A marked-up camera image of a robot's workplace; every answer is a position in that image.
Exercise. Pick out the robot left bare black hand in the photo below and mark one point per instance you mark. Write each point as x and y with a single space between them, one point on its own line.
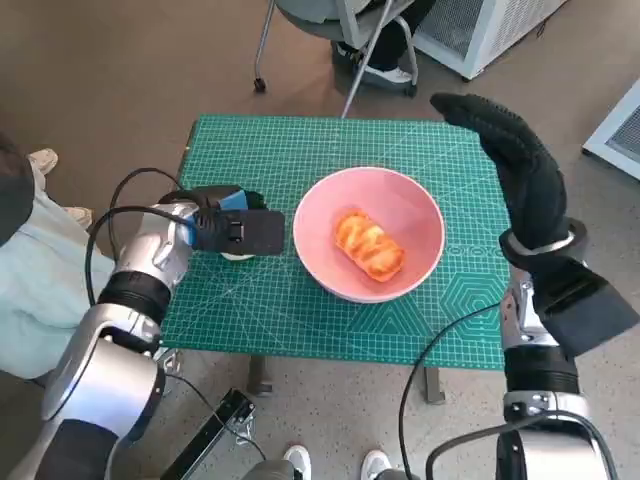
235 199

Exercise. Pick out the robot right black gloved hand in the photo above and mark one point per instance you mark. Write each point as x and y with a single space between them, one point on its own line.
530 190

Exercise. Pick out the pink bowl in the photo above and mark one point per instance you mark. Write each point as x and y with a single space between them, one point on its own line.
320 225

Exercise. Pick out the orange toasted toy bread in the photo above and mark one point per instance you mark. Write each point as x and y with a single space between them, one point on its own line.
370 245

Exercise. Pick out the robot left silver arm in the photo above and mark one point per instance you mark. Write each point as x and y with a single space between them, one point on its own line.
100 370

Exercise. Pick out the robot right silver arm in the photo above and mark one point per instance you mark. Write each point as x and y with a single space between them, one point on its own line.
530 320

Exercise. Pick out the pale round toy bun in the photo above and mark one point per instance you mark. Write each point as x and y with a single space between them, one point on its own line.
237 257

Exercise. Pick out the green cutting mat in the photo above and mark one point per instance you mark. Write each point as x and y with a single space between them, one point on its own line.
300 140

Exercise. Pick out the small white vented unit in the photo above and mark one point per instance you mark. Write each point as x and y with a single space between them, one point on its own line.
620 135

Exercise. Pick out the large white mesh cabinet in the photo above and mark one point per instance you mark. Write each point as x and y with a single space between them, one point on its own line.
480 30

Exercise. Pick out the grey table leg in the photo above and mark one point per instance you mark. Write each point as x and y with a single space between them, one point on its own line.
434 385
260 375

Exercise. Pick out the silver metal rod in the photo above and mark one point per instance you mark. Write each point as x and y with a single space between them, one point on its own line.
367 60

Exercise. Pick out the grey office chair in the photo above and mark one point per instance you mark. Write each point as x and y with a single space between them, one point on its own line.
305 15

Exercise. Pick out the seated person in dark trousers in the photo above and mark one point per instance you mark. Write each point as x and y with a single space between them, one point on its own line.
395 45

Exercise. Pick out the person in light clothes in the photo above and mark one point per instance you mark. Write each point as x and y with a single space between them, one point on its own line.
40 280

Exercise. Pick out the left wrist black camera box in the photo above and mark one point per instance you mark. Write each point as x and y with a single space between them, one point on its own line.
250 232

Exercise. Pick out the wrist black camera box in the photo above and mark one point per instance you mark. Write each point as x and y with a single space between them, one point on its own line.
250 232
585 310

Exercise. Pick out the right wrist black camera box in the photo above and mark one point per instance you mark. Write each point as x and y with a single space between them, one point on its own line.
585 310

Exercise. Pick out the black metal frame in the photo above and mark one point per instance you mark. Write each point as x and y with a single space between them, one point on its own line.
210 435

